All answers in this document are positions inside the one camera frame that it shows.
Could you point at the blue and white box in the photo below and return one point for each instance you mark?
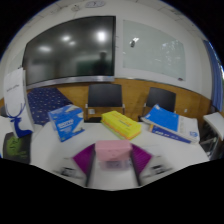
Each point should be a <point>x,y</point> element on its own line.
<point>66,123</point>

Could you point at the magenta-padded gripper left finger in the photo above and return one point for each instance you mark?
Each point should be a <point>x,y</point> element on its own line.
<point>83,158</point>

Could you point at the black bag with green print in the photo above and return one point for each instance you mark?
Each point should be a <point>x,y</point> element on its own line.
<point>16,148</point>

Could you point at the glass whiteboard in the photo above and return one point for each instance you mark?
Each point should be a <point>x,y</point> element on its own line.
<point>156,53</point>

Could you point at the white side table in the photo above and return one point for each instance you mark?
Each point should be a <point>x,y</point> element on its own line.
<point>215,123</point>

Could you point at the blue curtain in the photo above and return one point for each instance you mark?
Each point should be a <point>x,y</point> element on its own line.
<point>215,76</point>

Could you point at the white bag with blue deer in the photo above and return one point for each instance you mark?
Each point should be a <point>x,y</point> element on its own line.
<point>16,100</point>

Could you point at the dark blue book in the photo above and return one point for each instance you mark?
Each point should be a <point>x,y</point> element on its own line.
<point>166,134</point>

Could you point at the blue and white book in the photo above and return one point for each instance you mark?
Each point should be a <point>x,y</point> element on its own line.
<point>166,120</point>

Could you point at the pink charger block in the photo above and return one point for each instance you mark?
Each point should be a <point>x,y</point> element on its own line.
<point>112,150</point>

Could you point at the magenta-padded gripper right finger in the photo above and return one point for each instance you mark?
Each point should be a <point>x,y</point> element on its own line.
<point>141,158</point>

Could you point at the large black wall screen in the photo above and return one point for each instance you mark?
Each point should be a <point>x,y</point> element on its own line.
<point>66,50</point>

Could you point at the black chair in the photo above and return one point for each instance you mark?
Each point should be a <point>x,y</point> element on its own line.
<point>105,95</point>
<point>161,96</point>

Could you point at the yellow box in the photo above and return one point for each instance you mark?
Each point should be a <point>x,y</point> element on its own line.
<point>121,125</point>

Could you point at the office chair with white base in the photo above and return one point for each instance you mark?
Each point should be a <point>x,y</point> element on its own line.
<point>209,140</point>

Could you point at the dark blue starry box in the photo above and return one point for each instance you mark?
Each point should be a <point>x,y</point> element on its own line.
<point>45,101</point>

